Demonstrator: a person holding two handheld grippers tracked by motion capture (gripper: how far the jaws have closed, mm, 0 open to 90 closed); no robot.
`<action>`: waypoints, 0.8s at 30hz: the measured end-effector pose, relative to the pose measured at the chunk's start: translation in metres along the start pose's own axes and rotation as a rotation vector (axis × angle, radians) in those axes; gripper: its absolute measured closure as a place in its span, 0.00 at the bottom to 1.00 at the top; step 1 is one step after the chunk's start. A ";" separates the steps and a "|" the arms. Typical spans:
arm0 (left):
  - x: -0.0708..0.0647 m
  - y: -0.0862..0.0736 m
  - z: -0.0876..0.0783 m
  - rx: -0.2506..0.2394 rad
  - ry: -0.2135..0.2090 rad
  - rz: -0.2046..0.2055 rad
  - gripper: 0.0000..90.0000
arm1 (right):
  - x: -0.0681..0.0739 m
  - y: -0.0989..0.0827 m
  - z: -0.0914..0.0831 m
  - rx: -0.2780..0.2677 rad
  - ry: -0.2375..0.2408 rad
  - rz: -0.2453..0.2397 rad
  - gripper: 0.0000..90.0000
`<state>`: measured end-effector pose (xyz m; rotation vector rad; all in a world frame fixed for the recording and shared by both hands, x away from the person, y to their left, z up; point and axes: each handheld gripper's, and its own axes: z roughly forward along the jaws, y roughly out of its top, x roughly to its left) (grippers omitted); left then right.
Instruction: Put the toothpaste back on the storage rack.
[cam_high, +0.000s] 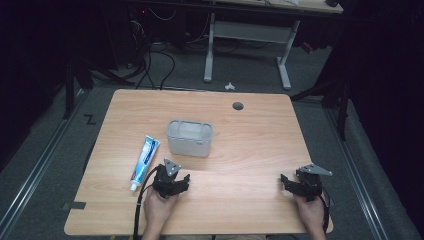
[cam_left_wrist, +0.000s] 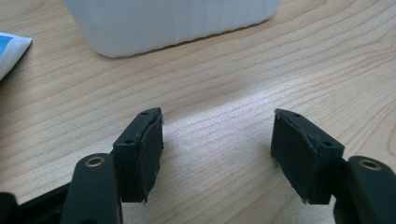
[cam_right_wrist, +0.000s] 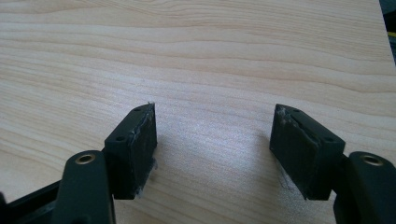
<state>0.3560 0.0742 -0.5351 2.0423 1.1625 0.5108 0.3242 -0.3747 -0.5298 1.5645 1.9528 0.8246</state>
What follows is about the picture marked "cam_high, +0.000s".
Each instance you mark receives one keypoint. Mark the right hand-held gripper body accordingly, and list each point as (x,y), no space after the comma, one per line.
(311,185)

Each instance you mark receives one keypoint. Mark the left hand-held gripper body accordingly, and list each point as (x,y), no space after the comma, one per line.
(163,181)

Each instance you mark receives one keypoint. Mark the blue and white toothpaste tube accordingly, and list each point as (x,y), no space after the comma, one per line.
(145,160)

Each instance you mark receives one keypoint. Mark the grey plastic container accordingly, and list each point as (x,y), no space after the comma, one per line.
(190,146)

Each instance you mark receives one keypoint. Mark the person's right hand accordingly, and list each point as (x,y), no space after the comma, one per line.
(311,213)

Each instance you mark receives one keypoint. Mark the person's left hand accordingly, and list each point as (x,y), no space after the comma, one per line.
(158,210)

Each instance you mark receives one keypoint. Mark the black metal stand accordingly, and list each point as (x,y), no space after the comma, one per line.
(69,90)
(343,113)

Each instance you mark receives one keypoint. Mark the black tape strip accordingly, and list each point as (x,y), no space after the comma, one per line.
(76,205)

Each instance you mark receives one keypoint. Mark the black table grommet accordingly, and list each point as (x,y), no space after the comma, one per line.
(238,106)

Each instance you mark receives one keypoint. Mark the small white floor object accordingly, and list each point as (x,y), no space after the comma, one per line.
(229,87)

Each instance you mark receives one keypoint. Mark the desk with white legs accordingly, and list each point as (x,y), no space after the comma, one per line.
(248,31)

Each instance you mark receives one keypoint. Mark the metal floor rail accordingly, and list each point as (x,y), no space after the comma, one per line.
(360,186)
(33,173)

